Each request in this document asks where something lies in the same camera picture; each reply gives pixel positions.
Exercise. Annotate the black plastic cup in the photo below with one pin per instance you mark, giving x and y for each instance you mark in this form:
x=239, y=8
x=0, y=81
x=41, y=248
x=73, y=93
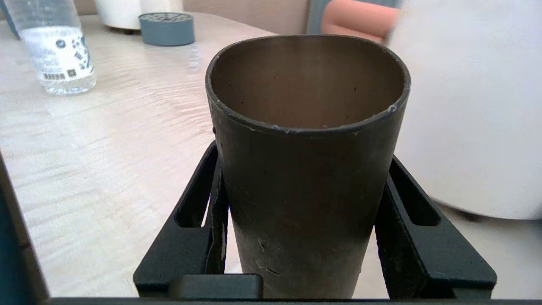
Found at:
x=305, y=203

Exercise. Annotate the dark drink dispenser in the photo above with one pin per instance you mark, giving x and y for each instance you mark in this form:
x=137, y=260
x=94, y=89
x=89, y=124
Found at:
x=123, y=12

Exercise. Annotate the clear plastic water bottle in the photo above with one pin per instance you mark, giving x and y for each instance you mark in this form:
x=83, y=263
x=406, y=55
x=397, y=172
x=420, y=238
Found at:
x=55, y=55

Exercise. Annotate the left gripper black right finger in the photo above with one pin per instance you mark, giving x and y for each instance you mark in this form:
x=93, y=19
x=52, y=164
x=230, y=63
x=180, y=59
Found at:
x=427, y=262

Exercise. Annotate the round perforated metal drip tray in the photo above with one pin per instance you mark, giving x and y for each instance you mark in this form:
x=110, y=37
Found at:
x=167, y=31

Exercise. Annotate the clear water dispenser white base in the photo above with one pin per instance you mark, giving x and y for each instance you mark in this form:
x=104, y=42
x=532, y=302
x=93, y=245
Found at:
x=474, y=106

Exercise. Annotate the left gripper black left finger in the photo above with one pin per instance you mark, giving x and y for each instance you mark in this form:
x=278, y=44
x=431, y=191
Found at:
x=186, y=250

